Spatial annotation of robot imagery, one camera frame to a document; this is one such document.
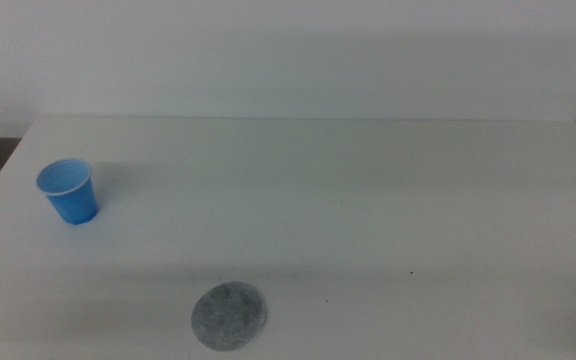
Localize blue plastic cup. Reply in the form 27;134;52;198
35;158;100;226

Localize round grey felt cup mat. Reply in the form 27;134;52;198
190;280;269;353

